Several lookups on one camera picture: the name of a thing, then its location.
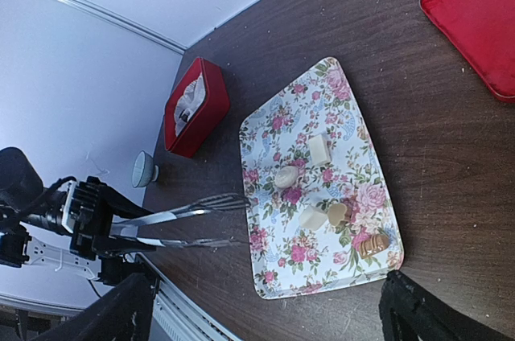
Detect red chocolate box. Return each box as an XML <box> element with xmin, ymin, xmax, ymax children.
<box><xmin>163</xmin><ymin>57</ymin><xmax>230</xmax><ymax>158</ymax></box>

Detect white rectangular chocolate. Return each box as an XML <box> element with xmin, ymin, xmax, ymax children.
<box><xmin>308</xmin><ymin>134</ymin><xmax>331</xmax><ymax>166</ymax></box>

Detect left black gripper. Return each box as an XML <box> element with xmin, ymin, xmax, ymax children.
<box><xmin>70</xmin><ymin>176</ymin><xmax>156</xmax><ymax>261</ymax></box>

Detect left aluminium frame post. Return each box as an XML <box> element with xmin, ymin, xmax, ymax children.
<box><xmin>54</xmin><ymin>0</ymin><xmax>187</xmax><ymax>55</ymax></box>

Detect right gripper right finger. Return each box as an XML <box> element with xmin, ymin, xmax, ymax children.
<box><xmin>379</xmin><ymin>270</ymin><xmax>510</xmax><ymax>341</ymax></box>

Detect tan barrel chocolate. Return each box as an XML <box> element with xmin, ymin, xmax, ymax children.
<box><xmin>358</xmin><ymin>234</ymin><xmax>390</xmax><ymax>259</ymax></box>

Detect white cube chocolate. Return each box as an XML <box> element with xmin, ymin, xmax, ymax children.
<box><xmin>299</xmin><ymin>205</ymin><xmax>328</xmax><ymax>231</ymax></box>

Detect pale green ceramic bowl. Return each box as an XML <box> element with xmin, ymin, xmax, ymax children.
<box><xmin>131</xmin><ymin>150</ymin><xmax>159</xmax><ymax>188</ymax></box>

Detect red box lid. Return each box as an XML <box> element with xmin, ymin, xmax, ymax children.
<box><xmin>420</xmin><ymin>0</ymin><xmax>514</xmax><ymax>103</ymax></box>

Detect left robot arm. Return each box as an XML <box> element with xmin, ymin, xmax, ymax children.
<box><xmin>1</xmin><ymin>147</ymin><xmax>157</xmax><ymax>286</ymax></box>

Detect floral serving tray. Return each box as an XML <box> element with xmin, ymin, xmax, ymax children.
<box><xmin>239</xmin><ymin>57</ymin><xmax>404</xmax><ymax>299</ymax></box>

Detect white round swirl chocolate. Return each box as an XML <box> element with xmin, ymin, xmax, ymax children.
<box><xmin>274</xmin><ymin>166</ymin><xmax>299</xmax><ymax>189</ymax></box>

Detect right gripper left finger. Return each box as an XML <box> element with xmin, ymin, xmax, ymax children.
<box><xmin>37</xmin><ymin>273</ymin><xmax>154</xmax><ymax>341</ymax></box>

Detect black white kitchen tongs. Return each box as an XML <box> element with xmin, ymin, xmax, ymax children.
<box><xmin>108</xmin><ymin>192</ymin><xmax>253</xmax><ymax>252</ymax></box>

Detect front aluminium rail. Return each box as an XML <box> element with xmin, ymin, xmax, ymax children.
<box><xmin>135</xmin><ymin>253</ymin><xmax>241</xmax><ymax>340</ymax></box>

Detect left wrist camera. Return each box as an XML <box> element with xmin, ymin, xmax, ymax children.
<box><xmin>23</xmin><ymin>237</ymin><xmax>101</xmax><ymax>281</ymax></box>

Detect tan heart chocolate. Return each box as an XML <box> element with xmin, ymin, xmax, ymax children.
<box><xmin>327</xmin><ymin>203</ymin><xmax>352</xmax><ymax>227</ymax></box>

